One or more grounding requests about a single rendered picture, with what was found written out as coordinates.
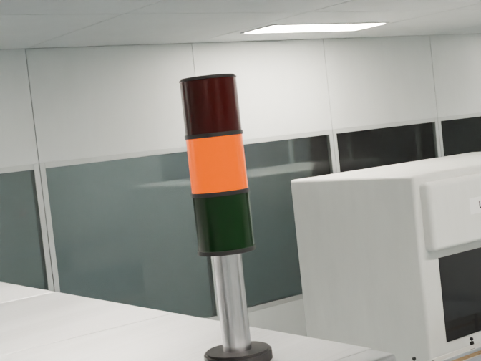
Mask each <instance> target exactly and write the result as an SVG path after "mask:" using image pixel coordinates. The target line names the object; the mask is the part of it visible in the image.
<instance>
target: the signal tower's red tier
mask: <svg viewBox="0 0 481 361"><path fill-rule="evenodd" d="M180 93H181V100H182V106H183V119H184V125H185V135H198V134H205V133H217V132H224V131H231V130H242V128H241V115H240V108H239V101H238V89H237V82H236V77H216V78H209V79H202V80H192V81H187V82H181V83H180Z"/></svg>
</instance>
